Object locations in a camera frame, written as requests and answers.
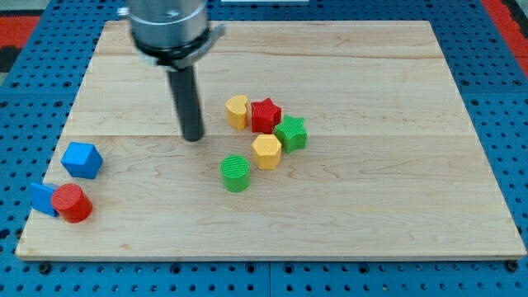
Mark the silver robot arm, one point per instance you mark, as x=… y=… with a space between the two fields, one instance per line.
x=173 y=34

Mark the blue cube block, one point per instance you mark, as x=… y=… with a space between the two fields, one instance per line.
x=41 y=197

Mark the yellow hexagon block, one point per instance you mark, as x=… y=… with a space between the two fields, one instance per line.
x=266 y=151

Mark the green star block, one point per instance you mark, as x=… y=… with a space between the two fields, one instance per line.
x=291 y=133

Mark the red star block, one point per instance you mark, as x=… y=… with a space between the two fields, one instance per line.
x=265 y=115

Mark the green cylinder block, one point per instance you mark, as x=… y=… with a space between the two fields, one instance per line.
x=235 y=171

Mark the yellow heart block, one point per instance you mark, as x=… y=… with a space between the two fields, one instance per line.
x=237 y=112

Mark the wooden board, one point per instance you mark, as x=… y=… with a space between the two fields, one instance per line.
x=392 y=171

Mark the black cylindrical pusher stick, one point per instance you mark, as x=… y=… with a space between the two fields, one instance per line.
x=187 y=103

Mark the blue pentagon block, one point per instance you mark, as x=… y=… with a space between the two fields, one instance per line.
x=82 y=160

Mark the red cylinder block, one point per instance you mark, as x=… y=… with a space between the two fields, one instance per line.
x=70 y=201

